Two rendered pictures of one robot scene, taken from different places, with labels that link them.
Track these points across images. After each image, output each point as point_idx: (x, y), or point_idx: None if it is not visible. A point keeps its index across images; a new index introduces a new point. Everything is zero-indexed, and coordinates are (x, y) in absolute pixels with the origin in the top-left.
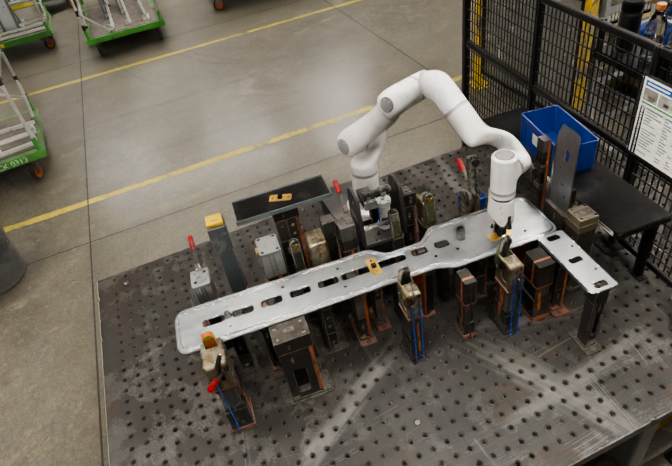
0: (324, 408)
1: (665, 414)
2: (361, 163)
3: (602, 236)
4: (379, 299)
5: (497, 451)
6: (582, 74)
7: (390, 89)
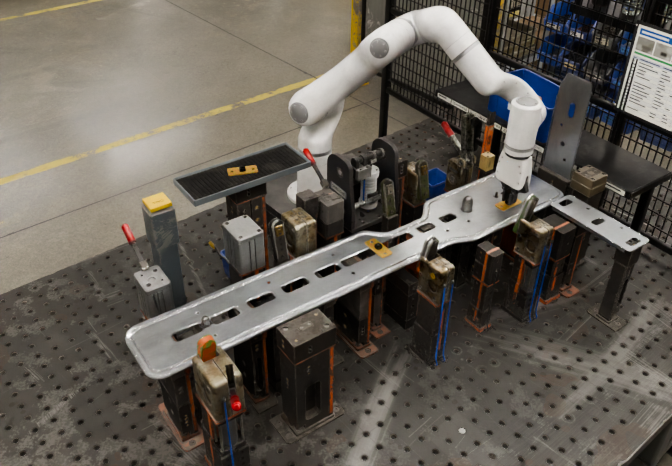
0: (340, 436)
1: None
2: (315, 136)
3: None
4: (378, 294)
5: (563, 444)
6: (556, 31)
7: (383, 29)
